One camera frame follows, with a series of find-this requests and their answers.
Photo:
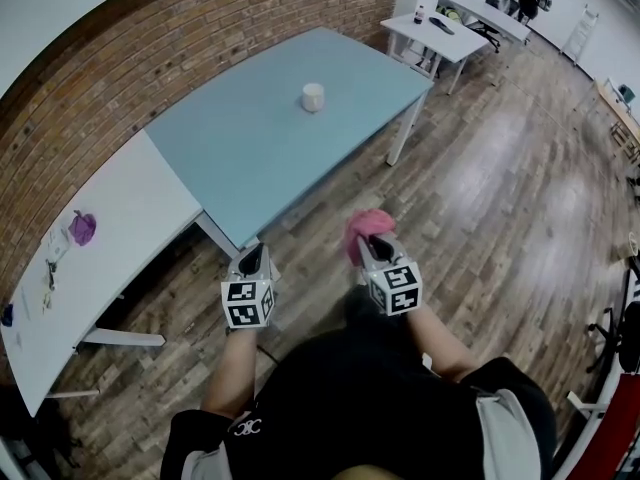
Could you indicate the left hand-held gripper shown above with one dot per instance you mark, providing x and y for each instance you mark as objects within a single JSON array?
[{"x": 247, "y": 303}]

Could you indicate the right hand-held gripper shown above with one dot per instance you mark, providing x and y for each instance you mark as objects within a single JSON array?
[{"x": 395, "y": 288}]

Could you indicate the pink cloth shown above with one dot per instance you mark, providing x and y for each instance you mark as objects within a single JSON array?
[{"x": 367, "y": 223}]

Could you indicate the white cup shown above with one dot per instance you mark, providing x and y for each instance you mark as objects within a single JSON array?
[{"x": 312, "y": 99}]

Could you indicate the person's left forearm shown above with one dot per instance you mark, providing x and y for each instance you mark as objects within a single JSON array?
[{"x": 232, "y": 373}]

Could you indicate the person's right forearm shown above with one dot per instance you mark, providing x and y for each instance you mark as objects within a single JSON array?
[{"x": 435, "y": 343}]

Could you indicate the purple crumpled cloth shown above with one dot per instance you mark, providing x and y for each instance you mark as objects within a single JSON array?
[{"x": 82, "y": 228}]

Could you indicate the person's black and grey shirt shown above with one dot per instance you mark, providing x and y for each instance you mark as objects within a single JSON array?
[{"x": 360, "y": 393}]

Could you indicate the pile of small trinkets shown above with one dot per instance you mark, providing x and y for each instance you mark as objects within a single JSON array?
[{"x": 51, "y": 278}]

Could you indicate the white desk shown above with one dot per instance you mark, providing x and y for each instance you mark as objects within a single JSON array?
[
  {"x": 492, "y": 18},
  {"x": 440, "y": 38}
]

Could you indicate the black elongated insole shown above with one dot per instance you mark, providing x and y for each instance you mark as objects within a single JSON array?
[{"x": 442, "y": 24}]

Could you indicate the dark drink bottle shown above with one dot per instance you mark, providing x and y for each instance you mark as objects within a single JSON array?
[{"x": 419, "y": 15}]

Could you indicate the yellow-green bag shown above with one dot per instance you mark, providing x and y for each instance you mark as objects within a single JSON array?
[{"x": 450, "y": 12}]

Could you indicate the small blue object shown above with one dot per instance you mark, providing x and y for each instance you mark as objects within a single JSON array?
[{"x": 7, "y": 315}]

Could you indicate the light wooden rack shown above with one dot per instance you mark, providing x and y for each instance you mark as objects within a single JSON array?
[{"x": 620, "y": 118}]

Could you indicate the small teal bin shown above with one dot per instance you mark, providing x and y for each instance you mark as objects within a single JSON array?
[{"x": 626, "y": 93}]

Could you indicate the white folding rack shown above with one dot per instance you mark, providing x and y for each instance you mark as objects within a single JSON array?
[{"x": 580, "y": 33}]

